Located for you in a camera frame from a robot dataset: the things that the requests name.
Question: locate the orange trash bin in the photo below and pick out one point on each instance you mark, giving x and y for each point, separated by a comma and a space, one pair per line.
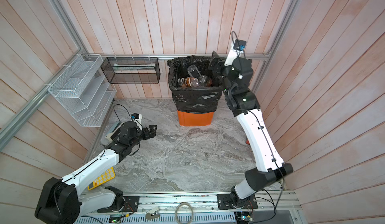
195, 120

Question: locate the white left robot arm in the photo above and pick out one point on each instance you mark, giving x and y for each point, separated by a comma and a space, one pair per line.
62, 200

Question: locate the small brown tea bottle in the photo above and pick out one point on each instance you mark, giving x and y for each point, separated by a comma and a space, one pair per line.
188, 82

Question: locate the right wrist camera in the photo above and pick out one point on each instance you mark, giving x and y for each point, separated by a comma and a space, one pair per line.
237, 48

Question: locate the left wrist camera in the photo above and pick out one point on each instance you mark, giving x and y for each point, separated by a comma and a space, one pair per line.
136, 117

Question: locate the yellow calculator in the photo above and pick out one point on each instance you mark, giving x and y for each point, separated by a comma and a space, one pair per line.
105, 177

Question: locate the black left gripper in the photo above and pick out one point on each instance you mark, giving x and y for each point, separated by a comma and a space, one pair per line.
153, 133

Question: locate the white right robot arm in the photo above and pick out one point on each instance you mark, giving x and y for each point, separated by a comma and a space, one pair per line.
270, 167

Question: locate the white wire mesh shelf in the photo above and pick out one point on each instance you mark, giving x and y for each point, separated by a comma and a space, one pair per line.
84, 93

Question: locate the black wire mesh basket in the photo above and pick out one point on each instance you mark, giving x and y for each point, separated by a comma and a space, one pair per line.
130, 70

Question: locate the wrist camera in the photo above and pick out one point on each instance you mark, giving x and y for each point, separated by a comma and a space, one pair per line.
136, 117
237, 48

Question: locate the white stapler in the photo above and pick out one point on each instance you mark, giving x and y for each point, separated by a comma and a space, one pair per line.
113, 132

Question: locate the black trash bag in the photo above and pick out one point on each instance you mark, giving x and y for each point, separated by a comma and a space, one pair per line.
196, 100

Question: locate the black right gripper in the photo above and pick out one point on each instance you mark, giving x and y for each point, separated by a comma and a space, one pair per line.
217, 63

